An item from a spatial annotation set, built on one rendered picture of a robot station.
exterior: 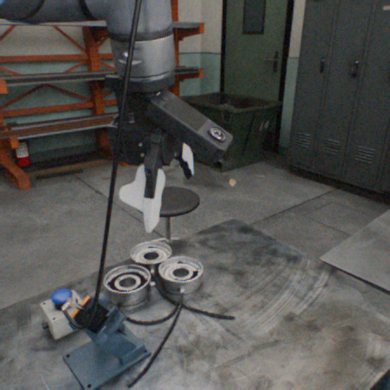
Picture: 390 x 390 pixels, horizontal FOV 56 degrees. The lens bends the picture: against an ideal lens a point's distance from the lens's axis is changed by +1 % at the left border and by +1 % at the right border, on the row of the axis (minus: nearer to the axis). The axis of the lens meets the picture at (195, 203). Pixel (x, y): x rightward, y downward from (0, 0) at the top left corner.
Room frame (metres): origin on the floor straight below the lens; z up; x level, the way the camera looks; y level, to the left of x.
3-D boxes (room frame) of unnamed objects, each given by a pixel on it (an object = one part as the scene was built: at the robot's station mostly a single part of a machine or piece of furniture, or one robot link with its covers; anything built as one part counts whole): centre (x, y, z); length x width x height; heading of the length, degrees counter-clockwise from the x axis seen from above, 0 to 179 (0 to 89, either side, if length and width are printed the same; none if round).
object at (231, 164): (4.18, -0.34, 0.35); 1.04 x 0.74 x 0.70; 38
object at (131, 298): (0.69, 0.15, 0.82); 0.10 x 0.10 x 0.04
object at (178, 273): (0.72, 0.03, 0.82); 0.10 x 0.10 x 0.04
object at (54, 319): (0.59, 0.27, 0.82); 0.08 x 0.07 x 0.05; 128
